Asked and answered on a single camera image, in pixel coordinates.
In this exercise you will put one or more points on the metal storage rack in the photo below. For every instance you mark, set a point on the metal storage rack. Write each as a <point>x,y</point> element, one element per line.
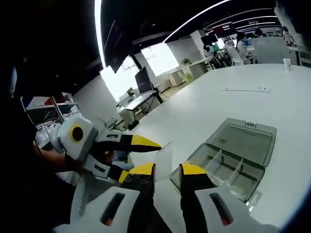
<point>60,106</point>

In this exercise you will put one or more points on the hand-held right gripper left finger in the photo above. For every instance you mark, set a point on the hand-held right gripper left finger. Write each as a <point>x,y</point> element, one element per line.
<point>141,194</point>

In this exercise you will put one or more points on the white standing desk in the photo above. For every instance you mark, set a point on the white standing desk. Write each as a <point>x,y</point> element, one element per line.
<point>138,104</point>

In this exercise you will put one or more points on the small black monitor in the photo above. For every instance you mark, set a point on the small black monitor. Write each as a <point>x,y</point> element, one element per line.
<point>209,38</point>

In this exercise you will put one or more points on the large black monitor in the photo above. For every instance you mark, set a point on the large black monitor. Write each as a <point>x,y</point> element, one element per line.
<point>143,81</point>

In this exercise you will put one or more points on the small potted plant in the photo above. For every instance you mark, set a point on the small potted plant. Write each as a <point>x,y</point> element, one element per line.
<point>130,91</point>

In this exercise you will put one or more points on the grey privacy panel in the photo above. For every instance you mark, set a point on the grey privacy panel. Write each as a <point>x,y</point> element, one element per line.
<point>269,51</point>

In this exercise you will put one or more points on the white worn device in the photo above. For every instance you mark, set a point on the white worn device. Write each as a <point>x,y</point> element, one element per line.
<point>13,81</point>

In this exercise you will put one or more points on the white paper cup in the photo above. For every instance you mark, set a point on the white paper cup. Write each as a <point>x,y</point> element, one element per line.
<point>286,64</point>

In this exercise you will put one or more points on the clear grey guide fixture box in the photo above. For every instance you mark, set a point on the clear grey guide fixture box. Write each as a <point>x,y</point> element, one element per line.
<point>247,140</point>

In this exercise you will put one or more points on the wall display screen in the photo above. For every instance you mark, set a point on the wall display screen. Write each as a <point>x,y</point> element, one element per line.
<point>224,28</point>

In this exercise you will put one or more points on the person's left hand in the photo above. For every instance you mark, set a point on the person's left hand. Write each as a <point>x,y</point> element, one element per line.
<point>109,155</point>

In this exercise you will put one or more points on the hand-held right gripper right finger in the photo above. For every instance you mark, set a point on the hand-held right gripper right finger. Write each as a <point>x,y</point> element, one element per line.
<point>192,201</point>

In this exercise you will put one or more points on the white office chair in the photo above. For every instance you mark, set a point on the white office chair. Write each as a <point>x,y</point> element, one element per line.
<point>228,56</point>

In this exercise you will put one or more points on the green potted plant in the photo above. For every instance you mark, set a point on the green potted plant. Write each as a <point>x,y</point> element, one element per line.
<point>185,61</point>

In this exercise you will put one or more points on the white low cabinet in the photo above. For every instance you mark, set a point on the white low cabinet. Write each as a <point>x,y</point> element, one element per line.
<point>178,76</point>

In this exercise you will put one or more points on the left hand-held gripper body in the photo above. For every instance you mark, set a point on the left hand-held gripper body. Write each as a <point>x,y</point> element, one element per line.
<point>68,143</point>

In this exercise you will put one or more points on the hanging dark screen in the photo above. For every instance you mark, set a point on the hanging dark screen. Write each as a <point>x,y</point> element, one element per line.
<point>114,53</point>

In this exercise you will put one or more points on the person's blue jeans leg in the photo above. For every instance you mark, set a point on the person's blue jeans leg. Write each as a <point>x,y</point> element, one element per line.
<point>121,159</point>

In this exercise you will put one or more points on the person's black shirt torso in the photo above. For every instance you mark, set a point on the person's black shirt torso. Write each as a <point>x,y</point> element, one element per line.
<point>29,194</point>

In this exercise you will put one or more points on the flat clear plastic piece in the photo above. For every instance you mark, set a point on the flat clear plastic piece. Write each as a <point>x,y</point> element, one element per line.
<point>255,200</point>

